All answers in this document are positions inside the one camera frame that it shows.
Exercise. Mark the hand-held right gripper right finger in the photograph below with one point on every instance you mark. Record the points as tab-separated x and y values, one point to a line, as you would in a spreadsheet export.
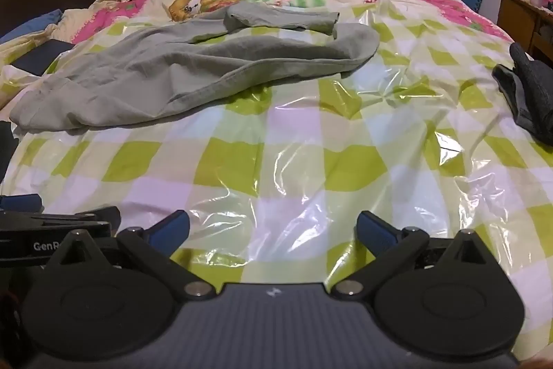
375	231

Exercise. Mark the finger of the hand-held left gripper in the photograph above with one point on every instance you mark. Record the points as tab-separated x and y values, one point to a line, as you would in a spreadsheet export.
99	215
19	204

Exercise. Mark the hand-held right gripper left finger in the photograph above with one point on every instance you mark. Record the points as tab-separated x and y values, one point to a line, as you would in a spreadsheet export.
172	230

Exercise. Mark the grey pants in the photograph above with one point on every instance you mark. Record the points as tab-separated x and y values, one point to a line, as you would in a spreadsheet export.
173	62

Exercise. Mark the wooden nightstand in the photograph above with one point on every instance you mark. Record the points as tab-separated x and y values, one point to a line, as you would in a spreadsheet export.
514	16

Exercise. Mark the dark navy cloth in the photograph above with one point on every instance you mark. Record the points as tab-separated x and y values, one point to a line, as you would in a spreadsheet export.
43	55

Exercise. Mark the blue pillow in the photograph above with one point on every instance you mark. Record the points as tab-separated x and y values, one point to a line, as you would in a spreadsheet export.
30	25

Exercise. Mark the green checkered plastic sheet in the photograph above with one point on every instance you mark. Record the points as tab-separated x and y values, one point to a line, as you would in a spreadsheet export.
302	144

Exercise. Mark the dark grey garment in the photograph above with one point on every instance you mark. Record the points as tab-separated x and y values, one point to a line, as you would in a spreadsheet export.
535	92

